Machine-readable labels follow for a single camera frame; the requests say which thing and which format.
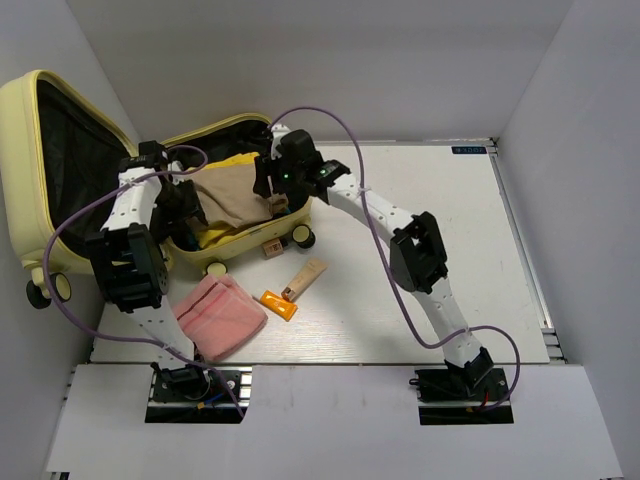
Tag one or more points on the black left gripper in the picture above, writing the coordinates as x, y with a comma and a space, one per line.
191, 207

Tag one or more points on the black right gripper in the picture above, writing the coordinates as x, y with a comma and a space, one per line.
262, 165

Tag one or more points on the yellow garment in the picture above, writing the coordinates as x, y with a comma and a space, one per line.
208, 237

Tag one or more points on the beige garment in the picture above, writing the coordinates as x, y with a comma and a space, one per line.
227, 197

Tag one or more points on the pink towel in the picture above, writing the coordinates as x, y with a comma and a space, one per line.
219, 317

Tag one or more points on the teal garment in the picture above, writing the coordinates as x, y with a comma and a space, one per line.
282, 213

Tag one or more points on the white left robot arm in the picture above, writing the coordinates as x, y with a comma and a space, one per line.
130, 267

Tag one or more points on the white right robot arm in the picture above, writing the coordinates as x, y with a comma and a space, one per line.
414, 256

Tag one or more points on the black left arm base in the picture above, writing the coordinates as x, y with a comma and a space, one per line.
190, 395

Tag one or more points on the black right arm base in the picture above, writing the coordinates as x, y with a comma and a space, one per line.
443, 403

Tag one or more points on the small brown cosmetic bottle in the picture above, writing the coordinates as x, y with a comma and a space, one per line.
274, 247

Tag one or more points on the beige cosmetic tube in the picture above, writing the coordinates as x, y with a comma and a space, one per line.
305, 277

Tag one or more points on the yellow open suitcase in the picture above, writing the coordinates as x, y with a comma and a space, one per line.
59, 166

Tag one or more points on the orange cosmetic tube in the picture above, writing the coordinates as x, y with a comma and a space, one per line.
278, 305

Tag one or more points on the blue table label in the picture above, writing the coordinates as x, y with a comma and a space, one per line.
469, 150

